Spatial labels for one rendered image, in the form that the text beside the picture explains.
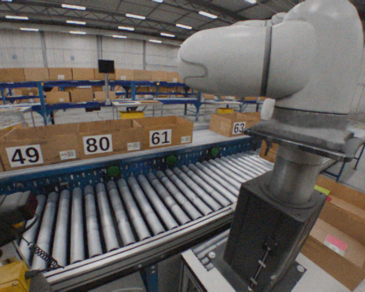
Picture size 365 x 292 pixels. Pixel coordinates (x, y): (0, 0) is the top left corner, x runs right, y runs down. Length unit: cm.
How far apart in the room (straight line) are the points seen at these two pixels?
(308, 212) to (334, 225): 60
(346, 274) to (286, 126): 58
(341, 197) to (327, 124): 97
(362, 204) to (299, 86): 104
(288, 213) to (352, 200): 92
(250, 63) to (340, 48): 15
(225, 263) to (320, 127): 52
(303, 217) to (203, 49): 42
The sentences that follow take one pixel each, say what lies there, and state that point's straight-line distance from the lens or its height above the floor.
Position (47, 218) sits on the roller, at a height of 75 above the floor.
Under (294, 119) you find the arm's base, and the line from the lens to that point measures 38.
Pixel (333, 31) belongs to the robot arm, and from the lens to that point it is 40.
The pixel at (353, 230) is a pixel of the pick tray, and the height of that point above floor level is 79.
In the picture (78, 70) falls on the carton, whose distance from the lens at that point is 556.
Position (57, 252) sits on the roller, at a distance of 80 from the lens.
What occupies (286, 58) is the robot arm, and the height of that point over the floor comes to 138.
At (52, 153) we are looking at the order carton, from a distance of 111.
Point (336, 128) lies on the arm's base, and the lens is 41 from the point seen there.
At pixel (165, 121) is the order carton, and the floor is 100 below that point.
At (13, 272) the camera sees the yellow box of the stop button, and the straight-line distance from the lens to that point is 64.
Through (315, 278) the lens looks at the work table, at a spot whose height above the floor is 75.
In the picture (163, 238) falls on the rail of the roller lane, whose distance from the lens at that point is 75.
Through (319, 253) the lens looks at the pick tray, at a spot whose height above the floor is 81.
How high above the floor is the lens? 132
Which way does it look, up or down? 21 degrees down
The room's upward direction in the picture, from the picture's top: 3 degrees clockwise
